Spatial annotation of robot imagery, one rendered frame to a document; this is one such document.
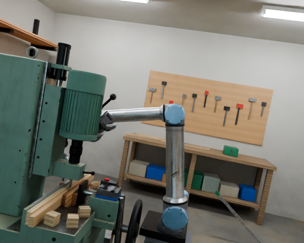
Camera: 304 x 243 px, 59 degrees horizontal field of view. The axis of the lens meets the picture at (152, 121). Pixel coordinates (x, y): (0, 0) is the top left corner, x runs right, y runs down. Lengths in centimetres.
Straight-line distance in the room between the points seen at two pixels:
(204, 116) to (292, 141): 140
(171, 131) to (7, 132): 83
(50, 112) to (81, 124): 16
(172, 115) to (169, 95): 298
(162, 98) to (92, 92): 333
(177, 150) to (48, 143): 71
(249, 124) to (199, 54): 139
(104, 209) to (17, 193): 41
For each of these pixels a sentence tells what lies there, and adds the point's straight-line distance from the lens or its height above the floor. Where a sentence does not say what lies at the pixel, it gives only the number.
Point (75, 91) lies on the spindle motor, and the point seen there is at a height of 141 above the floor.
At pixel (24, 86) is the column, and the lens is 131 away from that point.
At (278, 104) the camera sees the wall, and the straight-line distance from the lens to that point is 465.
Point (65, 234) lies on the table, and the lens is 110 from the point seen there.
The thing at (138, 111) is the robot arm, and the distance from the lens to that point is 172.
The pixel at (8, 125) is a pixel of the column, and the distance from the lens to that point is 135.
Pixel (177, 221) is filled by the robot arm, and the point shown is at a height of 77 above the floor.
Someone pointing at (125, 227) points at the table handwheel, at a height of 82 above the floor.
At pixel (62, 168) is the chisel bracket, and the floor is 105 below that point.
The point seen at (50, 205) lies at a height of 94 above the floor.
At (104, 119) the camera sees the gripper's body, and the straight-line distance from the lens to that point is 149.
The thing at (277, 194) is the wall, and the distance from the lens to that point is 484.
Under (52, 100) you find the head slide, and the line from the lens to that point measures 129.
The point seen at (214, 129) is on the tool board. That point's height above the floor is 116.
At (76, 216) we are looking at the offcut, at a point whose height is 94.
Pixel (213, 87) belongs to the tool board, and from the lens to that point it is 449.
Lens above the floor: 142
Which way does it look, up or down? 4 degrees down
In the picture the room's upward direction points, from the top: 10 degrees clockwise
